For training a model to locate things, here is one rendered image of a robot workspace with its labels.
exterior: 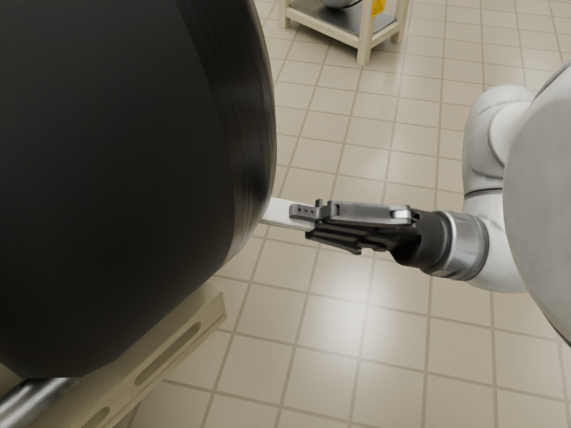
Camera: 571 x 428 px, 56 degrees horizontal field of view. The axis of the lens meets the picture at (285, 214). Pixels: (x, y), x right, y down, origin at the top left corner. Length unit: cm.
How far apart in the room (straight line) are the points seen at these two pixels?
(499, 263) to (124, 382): 50
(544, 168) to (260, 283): 168
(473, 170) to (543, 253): 59
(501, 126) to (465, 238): 16
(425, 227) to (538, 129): 50
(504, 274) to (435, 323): 109
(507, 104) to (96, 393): 65
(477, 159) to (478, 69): 223
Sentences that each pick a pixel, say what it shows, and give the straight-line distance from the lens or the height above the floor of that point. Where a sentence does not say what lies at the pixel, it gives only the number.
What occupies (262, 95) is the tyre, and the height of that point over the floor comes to 125.
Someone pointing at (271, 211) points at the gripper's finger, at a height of 105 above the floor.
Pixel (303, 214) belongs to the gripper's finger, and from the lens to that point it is 62.
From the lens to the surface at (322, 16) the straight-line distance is 302.
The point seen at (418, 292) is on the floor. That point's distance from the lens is 188.
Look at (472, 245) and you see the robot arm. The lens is 71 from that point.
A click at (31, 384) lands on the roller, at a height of 92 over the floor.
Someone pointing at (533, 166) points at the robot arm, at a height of 138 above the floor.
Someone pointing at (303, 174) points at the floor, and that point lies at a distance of 220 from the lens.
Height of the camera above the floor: 150
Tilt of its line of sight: 47 degrees down
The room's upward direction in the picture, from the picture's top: straight up
